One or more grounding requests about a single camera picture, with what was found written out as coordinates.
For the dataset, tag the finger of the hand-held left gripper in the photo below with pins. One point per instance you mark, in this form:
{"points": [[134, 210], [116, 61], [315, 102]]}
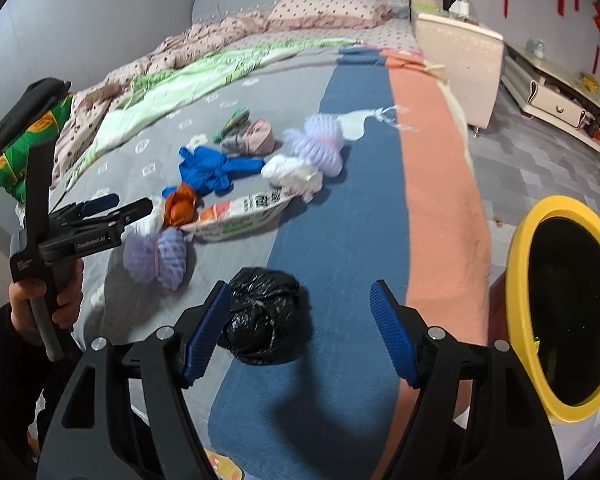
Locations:
{"points": [[97, 205], [125, 215]]}

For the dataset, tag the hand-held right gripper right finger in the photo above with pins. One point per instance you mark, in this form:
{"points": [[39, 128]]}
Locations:
{"points": [[392, 335]]}

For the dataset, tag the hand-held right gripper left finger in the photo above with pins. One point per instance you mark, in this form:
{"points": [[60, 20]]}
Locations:
{"points": [[205, 332]]}

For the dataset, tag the black plastic bag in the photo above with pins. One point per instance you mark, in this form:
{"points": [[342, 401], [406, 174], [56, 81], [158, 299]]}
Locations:
{"points": [[265, 320]]}

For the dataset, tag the blue rubber glove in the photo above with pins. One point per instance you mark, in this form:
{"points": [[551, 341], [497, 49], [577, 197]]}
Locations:
{"points": [[207, 170]]}

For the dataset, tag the yellow bin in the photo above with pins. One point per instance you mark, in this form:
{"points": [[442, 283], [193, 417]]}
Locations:
{"points": [[517, 270]]}

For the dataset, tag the pink grey cloth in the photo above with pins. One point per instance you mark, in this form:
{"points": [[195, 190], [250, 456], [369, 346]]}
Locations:
{"points": [[255, 137]]}

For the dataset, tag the white face mask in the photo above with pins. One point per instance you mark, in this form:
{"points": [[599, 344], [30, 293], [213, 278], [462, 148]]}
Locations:
{"points": [[357, 122]]}

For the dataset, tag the person's left forearm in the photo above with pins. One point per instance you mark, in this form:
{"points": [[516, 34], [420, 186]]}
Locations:
{"points": [[5, 385]]}

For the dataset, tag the person's left hand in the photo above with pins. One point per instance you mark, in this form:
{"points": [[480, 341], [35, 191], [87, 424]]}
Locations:
{"points": [[67, 305]]}

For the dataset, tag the white crumpled paper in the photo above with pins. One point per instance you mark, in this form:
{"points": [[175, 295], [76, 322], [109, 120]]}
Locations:
{"points": [[147, 224]]}

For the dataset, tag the orange plastic bag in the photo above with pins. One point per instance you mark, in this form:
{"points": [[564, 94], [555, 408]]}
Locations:
{"points": [[180, 207]]}

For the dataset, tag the purple foam fruit net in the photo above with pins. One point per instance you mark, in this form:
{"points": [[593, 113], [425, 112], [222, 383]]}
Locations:
{"points": [[317, 142], [170, 255]]}

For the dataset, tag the green patterned cloth bundle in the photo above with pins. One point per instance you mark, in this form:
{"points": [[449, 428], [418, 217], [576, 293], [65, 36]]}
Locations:
{"points": [[17, 165]]}

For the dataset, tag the white snack packet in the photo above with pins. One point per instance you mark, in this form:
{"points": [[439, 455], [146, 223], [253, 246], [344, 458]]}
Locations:
{"points": [[240, 215]]}

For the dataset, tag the black cloth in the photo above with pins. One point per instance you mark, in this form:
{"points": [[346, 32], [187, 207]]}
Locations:
{"points": [[30, 107]]}

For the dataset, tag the bed with patterned blanket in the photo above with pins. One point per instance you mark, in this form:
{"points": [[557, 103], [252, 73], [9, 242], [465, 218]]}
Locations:
{"points": [[360, 200]]}

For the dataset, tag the green packet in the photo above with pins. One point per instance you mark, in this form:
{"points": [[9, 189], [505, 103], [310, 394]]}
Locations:
{"points": [[232, 122]]}

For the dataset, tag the green patterned blanket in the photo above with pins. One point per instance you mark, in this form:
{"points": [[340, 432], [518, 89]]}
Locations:
{"points": [[180, 82]]}

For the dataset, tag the pink dotted quilt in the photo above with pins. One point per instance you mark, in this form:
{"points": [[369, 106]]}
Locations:
{"points": [[170, 55]]}

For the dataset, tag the white crumpled plastic bag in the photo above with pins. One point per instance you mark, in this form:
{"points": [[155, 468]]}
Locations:
{"points": [[292, 177]]}

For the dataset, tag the cream nightstand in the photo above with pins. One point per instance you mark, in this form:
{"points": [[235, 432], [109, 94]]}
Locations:
{"points": [[460, 65]]}

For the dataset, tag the pink dotted pillow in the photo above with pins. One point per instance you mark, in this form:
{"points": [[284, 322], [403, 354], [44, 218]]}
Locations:
{"points": [[325, 10]]}

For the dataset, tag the yellow toy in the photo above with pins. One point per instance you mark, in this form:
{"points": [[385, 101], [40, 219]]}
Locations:
{"points": [[587, 80]]}

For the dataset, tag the small water jug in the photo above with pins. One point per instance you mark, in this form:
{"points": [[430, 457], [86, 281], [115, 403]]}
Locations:
{"points": [[536, 48]]}

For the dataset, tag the white tissue pack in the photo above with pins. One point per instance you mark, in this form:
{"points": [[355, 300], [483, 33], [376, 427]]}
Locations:
{"points": [[460, 7]]}

